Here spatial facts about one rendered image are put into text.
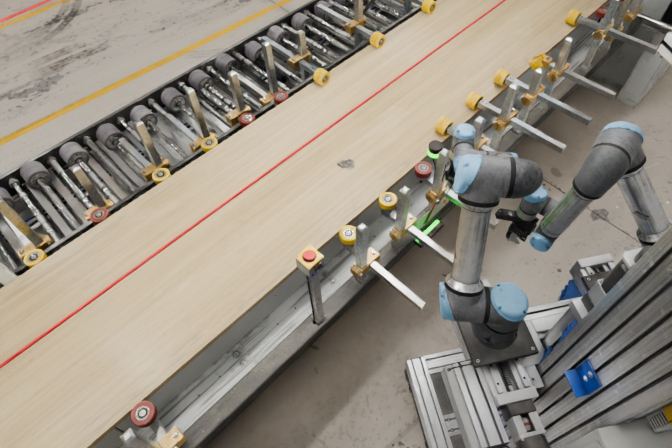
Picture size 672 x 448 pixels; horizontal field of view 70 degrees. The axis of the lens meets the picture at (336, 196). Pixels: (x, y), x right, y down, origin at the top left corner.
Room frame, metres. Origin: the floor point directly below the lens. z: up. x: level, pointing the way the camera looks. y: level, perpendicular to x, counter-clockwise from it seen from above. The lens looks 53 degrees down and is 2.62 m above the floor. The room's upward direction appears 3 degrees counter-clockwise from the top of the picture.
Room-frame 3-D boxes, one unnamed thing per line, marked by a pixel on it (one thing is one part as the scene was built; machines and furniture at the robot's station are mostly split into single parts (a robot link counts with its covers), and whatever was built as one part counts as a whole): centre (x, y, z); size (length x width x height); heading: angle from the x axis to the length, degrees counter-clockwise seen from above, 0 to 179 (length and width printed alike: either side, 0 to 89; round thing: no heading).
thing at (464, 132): (1.22, -0.48, 1.31); 0.09 x 0.08 x 0.11; 170
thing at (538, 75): (1.83, -1.01, 0.88); 0.04 x 0.04 x 0.48; 43
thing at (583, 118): (1.82, -1.08, 0.95); 0.50 x 0.04 x 0.04; 43
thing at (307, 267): (0.81, 0.10, 1.18); 0.07 x 0.07 x 0.08; 43
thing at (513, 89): (1.66, -0.83, 0.94); 0.04 x 0.04 x 0.48; 43
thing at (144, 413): (0.42, 0.69, 0.85); 0.08 x 0.08 x 0.11
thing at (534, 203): (1.06, -0.76, 1.13); 0.09 x 0.08 x 0.11; 50
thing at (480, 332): (0.60, -0.51, 1.09); 0.15 x 0.15 x 0.10
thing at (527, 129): (1.65, -0.89, 0.95); 0.50 x 0.04 x 0.04; 43
